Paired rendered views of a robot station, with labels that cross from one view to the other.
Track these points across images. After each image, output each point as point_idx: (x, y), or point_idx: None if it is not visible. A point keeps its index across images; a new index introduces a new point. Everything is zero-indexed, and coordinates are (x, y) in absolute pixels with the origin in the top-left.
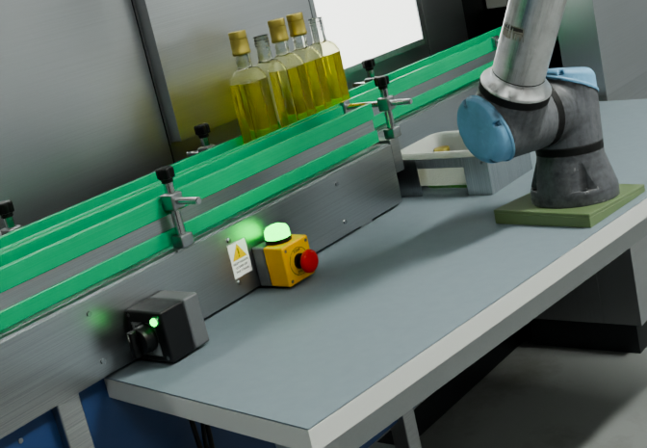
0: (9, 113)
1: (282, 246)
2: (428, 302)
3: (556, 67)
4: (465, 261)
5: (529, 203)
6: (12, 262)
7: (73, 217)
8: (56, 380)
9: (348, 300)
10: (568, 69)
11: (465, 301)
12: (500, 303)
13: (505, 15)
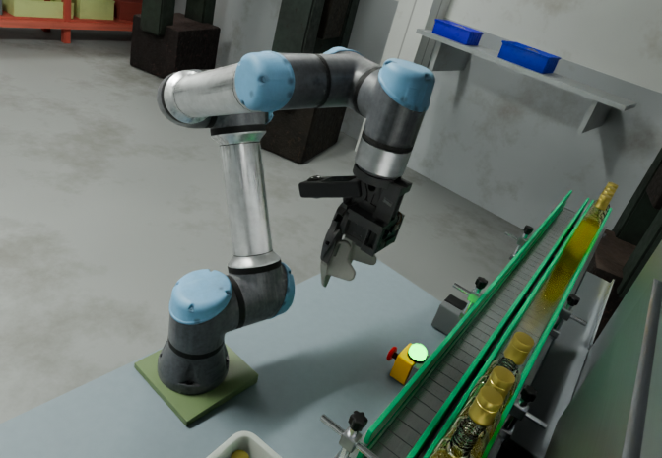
0: (631, 298)
1: (410, 345)
2: (318, 304)
3: (196, 300)
4: (292, 336)
5: (230, 371)
6: (513, 258)
7: (529, 300)
8: None
9: (362, 330)
10: (205, 269)
11: (300, 295)
12: None
13: (267, 206)
